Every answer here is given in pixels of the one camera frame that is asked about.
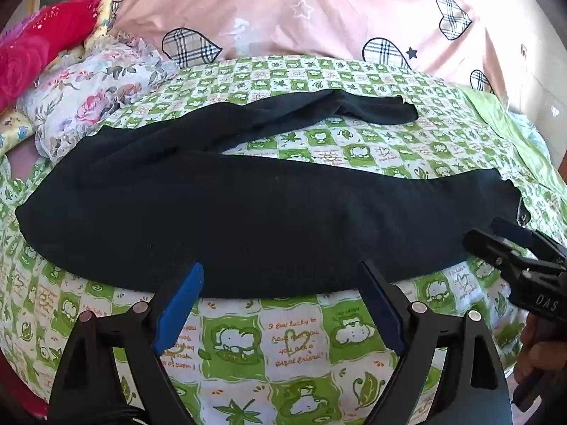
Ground light green cloth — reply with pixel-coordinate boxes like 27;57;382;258
461;86;567;196

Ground person's right hand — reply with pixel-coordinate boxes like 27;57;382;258
515;314;567;392

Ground green checked bedsheet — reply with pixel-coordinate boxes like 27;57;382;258
0;55;567;425

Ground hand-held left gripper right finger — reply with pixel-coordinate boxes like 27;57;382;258
357;260;517;425

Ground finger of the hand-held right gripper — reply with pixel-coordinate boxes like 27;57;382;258
463;229;529;276
491;217;539;249

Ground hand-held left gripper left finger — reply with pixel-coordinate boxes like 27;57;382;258
48;261;205;425

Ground red rose blanket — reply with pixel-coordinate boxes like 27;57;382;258
0;0;122;113

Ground pink cloth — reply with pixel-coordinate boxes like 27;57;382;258
6;142;43;184

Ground floral pillow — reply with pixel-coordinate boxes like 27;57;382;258
27;33;178;164

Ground light blue cloth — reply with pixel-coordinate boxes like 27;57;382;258
507;110;548;160

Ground black pants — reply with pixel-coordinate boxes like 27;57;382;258
15;89;532;299

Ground pink quilt with plaid hearts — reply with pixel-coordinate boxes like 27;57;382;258
108;0;515;111

